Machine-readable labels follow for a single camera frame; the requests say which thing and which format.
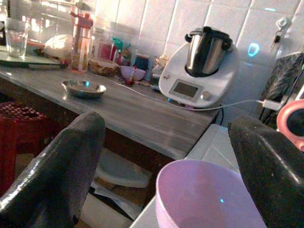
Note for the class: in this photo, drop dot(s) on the brown bread loaf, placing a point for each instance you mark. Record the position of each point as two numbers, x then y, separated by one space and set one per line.
104 67

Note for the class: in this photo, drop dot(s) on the purple plastic bowl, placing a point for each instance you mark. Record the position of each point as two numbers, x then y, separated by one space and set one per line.
202 197

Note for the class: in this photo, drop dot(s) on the red lidded clear bottle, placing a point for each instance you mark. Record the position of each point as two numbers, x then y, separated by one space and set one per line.
82 42

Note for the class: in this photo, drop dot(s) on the steel mixing jug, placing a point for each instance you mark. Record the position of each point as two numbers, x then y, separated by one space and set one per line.
206 52

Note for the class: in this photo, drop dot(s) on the steel shallow dish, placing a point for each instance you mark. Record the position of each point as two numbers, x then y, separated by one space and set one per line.
83 88

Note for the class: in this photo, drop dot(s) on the clear drinking glass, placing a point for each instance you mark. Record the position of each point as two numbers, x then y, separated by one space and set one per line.
16 38

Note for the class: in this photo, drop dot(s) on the white kitchen food processor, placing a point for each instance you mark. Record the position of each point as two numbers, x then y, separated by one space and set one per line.
199 78

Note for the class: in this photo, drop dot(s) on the white charger plug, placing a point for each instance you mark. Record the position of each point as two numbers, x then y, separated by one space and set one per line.
272 104

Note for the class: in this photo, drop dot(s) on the dark blue jar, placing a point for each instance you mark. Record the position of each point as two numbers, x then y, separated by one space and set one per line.
142 63

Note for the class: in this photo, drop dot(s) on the red plastic stool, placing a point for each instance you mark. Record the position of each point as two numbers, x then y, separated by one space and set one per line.
19 133

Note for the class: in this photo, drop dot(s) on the small purple bowl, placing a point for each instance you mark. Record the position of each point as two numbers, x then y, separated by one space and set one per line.
133 72

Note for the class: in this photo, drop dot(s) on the clear jar with red contents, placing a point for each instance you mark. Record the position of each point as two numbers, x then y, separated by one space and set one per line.
104 46

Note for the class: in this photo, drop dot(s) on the hanging keys on hook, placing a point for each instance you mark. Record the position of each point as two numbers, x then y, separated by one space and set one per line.
280 31

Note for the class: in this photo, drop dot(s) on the teal capped bottle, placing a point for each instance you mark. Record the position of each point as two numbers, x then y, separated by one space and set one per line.
118 46

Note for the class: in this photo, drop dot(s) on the white plate under counter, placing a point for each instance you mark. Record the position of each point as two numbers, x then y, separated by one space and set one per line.
123 169

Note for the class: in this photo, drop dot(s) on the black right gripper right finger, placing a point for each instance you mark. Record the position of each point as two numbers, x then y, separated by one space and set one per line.
268 171

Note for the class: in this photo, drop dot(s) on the patterned dark cloth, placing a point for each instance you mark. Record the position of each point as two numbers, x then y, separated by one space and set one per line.
283 76

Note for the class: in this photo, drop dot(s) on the pink round plastic object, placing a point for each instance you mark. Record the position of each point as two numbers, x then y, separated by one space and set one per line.
291 123

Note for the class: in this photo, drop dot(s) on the white cloth bundle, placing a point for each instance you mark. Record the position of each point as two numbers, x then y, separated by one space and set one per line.
58 46

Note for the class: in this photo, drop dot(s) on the green tray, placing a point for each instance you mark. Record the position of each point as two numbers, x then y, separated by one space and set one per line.
26 61

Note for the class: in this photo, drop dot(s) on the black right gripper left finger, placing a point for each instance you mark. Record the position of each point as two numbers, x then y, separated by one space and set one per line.
54 171

